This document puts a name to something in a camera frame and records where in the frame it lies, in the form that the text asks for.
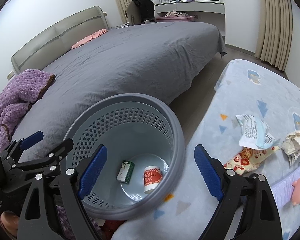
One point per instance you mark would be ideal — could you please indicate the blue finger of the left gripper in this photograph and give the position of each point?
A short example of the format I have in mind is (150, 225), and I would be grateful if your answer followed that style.
(31, 140)

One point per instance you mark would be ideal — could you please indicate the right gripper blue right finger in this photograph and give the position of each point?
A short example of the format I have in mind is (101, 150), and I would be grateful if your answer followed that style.
(209, 173)

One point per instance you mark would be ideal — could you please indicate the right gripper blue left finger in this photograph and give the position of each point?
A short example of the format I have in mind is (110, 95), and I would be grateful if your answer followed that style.
(89, 170)

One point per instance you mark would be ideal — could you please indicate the white paper ball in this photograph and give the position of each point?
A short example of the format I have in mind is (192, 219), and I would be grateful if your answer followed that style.
(291, 146)

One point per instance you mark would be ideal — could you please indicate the grey perforated trash bin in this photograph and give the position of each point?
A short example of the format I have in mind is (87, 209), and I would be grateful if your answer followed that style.
(132, 127)

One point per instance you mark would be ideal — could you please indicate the green white small carton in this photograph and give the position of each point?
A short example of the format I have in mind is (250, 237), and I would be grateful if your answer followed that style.
(125, 172)

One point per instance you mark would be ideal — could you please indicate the red cream snack wrapper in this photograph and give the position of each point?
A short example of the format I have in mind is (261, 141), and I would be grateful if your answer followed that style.
(248, 159)

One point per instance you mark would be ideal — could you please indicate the purple fluffy blanket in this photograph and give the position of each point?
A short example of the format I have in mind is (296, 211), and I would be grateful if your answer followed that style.
(17, 98)

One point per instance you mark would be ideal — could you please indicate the red white paper cup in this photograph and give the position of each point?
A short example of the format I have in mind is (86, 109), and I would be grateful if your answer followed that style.
(152, 176)

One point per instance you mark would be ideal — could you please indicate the white blue plastic wrapper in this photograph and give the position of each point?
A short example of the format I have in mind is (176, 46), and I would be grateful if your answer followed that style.
(255, 133)

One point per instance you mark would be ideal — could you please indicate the lavender paper card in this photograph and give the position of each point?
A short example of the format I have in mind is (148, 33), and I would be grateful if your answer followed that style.
(283, 189)

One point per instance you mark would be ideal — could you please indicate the beige padded headboard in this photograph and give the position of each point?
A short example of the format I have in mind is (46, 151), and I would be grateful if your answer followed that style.
(58, 39)

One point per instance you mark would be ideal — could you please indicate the light blue patterned blanket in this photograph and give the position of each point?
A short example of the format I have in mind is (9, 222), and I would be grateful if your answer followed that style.
(243, 88)

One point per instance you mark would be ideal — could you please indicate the bed with grey sheet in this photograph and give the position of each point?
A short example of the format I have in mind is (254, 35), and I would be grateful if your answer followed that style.
(158, 59)

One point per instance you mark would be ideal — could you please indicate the pink pillow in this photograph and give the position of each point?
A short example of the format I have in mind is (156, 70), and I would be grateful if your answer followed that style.
(89, 38)

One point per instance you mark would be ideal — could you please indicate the beige curtain right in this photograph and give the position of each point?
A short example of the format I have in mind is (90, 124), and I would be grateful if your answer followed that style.
(275, 32)

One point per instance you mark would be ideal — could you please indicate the pink clothes pile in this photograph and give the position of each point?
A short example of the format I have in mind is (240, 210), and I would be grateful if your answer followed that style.
(175, 14)

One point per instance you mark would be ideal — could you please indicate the white window desk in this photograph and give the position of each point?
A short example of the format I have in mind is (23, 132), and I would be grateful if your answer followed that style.
(208, 12)

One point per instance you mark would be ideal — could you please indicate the chair with black garment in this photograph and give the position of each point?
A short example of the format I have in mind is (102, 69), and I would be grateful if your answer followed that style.
(140, 11)

